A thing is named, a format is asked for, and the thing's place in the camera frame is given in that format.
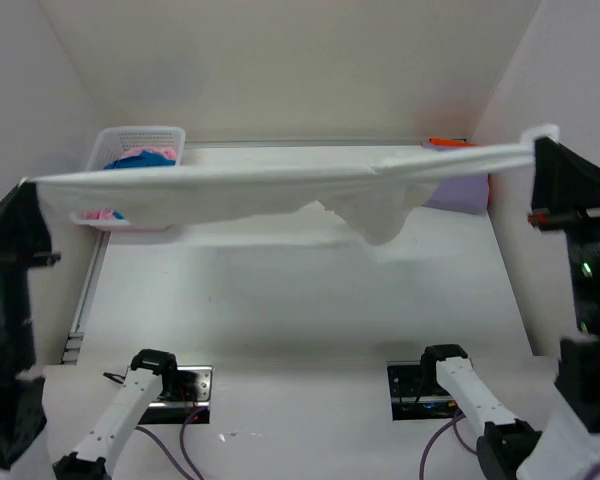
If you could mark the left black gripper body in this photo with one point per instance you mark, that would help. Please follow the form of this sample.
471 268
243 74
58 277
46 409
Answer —
14 256

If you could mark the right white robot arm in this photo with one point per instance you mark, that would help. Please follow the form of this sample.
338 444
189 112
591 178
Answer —
508 447

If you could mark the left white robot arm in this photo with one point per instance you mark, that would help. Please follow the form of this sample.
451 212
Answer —
95 457

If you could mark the folded purple t shirt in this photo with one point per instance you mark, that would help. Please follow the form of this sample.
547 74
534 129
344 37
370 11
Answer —
464 194

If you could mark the pink t shirt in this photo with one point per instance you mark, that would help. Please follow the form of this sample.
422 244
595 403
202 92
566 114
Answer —
109 214

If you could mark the blue t shirt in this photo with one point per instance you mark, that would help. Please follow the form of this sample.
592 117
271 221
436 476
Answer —
145 159

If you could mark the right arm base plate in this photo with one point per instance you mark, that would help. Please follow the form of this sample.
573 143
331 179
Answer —
432 389

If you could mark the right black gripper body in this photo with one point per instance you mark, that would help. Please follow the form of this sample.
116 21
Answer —
580 216

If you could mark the folded orange t shirt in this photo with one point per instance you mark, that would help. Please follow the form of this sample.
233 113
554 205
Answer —
449 143

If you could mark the white plastic basket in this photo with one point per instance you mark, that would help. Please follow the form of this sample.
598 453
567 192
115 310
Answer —
121 143

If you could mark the white t shirt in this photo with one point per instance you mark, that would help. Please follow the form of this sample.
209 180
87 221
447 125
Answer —
373 197

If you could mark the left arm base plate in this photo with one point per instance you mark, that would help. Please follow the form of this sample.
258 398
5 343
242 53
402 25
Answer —
191 395

